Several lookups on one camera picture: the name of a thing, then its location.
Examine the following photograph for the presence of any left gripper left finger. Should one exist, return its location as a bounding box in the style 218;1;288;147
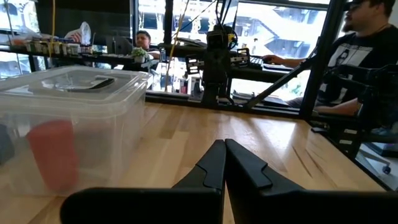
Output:
60;139;227;224

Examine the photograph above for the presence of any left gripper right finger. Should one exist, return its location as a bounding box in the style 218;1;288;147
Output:
225;139;398;224

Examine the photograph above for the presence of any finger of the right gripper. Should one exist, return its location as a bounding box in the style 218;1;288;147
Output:
219;48;251;90
185;51;220;90

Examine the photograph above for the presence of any clear lid with black handle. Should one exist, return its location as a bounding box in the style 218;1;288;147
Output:
0;64;153;108

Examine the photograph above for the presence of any clear plastic storage box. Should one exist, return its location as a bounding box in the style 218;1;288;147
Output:
0;64;153;197

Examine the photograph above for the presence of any red bandage roll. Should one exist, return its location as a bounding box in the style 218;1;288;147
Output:
25;119;79;193

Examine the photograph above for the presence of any black keyboard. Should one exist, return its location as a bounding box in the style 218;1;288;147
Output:
250;57;265;70

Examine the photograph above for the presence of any small potted plant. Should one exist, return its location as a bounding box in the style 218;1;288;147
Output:
130;46;149;64

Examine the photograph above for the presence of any person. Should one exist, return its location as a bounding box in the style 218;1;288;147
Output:
133;30;161;60
262;0;398;116

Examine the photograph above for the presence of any office chair base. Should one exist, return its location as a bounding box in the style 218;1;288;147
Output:
356;146;393;175

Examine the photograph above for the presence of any white plastic bag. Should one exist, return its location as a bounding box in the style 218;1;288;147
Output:
64;21;92;46

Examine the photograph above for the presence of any shelf with small jars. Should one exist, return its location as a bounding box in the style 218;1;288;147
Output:
0;37;94;59

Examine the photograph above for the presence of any thin yellow hanging cable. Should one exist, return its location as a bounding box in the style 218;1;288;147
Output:
49;0;57;59

